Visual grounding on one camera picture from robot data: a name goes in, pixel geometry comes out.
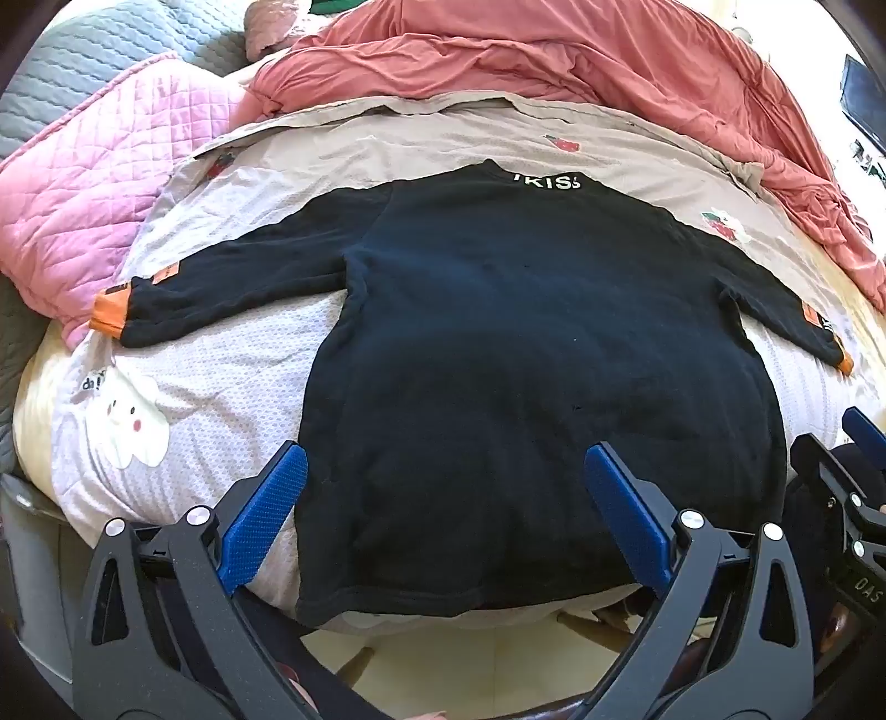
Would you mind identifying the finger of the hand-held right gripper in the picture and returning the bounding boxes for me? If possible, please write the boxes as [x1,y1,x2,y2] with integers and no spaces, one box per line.
[841,407,886,479]
[791,433,874,531]

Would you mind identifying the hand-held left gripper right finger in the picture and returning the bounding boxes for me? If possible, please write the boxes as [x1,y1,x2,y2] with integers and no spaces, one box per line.
[583,443,814,720]

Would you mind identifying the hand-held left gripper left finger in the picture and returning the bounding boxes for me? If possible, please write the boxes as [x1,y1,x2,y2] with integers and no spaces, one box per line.
[73,443,326,720]

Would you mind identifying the black sweater with orange cuffs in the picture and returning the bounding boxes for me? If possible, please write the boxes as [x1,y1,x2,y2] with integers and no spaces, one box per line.
[90,159,854,628]

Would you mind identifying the person's left hand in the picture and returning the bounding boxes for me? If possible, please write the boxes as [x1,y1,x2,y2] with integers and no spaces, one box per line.
[275,666,316,703]

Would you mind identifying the lilac strawberry print blanket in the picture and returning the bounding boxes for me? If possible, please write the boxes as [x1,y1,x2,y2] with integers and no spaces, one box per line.
[48,93,886,638]

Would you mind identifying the pale yellow bed sheet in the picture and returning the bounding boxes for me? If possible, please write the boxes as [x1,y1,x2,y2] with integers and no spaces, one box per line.
[14,318,98,486]

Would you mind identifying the dark monitor screen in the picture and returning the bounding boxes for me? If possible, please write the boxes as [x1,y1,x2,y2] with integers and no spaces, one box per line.
[839,54,886,157]

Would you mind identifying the pink quilted blanket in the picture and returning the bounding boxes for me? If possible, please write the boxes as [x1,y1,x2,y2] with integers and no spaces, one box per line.
[0,52,260,347]

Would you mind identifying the coral red duvet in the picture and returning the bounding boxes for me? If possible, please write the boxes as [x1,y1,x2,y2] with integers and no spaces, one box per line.
[245,0,886,312]

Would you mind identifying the dusty pink pillow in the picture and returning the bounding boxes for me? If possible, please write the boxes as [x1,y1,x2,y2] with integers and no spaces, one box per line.
[244,0,326,60]

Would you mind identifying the grey quilted cover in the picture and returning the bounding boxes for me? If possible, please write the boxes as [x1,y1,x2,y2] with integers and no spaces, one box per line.
[0,0,257,163]

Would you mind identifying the grey bed frame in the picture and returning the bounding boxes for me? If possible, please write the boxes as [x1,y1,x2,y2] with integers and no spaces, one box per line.
[0,474,91,666]

